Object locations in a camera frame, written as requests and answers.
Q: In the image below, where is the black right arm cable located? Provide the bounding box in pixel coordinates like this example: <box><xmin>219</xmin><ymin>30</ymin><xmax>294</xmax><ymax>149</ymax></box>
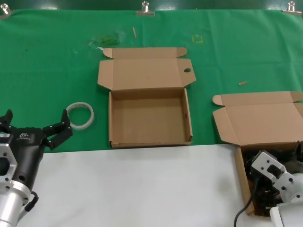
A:
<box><xmin>233</xmin><ymin>177</ymin><xmax>260</xmax><ymax>227</ymax></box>

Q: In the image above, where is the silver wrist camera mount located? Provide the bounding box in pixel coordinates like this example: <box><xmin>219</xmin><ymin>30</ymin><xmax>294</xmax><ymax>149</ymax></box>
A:
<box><xmin>0</xmin><ymin>142</ymin><xmax>18</xmax><ymax>184</ymax></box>
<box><xmin>250</xmin><ymin>150</ymin><xmax>287</xmax><ymax>184</ymax></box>

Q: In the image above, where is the clear tape roll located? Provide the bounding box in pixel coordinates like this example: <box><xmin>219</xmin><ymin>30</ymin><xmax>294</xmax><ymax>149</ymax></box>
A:
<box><xmin>65</xmin><ymin>101</ymin><xmax>95</xmax><ymax>131</ymax></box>

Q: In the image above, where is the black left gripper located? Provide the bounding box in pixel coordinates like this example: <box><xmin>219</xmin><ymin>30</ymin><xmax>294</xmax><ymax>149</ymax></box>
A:
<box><xmin>0</xmin><ymin>108</ymin><xmax>73</xmax><ymax>190</ymax></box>

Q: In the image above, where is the green table cloth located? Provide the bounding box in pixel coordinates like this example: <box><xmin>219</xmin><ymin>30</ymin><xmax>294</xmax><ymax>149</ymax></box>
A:
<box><xmin>0</xmin><ymin>9</ymin><xmax>303</xmax><ymax>154</ymax></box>

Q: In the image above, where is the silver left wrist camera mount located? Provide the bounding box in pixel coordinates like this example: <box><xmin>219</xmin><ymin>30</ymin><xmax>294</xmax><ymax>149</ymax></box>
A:
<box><xmin>0</xmin><ymin>142</ymin><xmax>18</xmax><ymax>184</ymax></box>

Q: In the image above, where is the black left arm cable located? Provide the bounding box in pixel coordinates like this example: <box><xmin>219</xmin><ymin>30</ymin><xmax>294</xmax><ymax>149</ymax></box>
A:
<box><xmin>18</xmin><ymin>190</ymin><xmax>39</xmax><ymax>227</ymax></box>

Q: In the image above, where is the cardboard box with round hole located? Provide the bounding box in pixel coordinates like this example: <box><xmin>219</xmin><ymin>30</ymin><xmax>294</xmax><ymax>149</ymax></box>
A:
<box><xmin>97</xmin><ymin>47</ymin><xmax>196</xmax><ymax>149</ymax></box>

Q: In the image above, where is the metal binder clip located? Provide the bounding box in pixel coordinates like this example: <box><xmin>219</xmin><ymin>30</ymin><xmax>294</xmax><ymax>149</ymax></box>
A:
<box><xmin>136</xmin><ymin>0</ymin><xmax>156</xmax><ymax>16</ymax></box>
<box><xmin>282</xmin><ymin>0</ymin><xmax>303</xmax><ymax>15</ymax></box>
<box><xmin>0</xmin><ymin>4</ymin><xmax>15</xmax><ymax>19</ymax></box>

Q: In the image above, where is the clear plastic wrapper scrap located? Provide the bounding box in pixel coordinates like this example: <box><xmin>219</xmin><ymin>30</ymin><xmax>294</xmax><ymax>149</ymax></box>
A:
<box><xmin>89</xmin><ymin>31</ymin><xmax>125</xmax><ymax>47</ymax></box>

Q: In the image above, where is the cardboard box holding cables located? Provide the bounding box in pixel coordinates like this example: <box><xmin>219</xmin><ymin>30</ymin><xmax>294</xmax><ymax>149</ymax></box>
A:
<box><xmin>212</xmin><ymin>91</ymin><xmax>303</xmax><ymax>216</ymax></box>

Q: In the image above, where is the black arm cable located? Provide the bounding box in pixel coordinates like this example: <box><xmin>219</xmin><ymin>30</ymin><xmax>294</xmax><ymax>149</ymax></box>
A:
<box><xmin>18</xmin><ymin>190</ymin><xmax>39</xmax><ymax>227</ymax></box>
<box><xmin>233</xmin><ymin>177</ymin><xmax>260</xmax><ymax>227</ymax></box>

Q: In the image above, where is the bundle of black cables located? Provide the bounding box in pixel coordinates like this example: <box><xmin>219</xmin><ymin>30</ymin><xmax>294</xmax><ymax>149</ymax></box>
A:
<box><xmin>242</xmin><ymin>144</ymin><xmax>303</xmax><ymax>216</ymax></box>

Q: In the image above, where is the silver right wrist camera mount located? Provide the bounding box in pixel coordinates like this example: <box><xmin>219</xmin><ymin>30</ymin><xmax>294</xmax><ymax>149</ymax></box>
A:
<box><xmin>250</xmin><ymin>150</ymin><xmax>287</xmax><ymax>184</ymax></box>

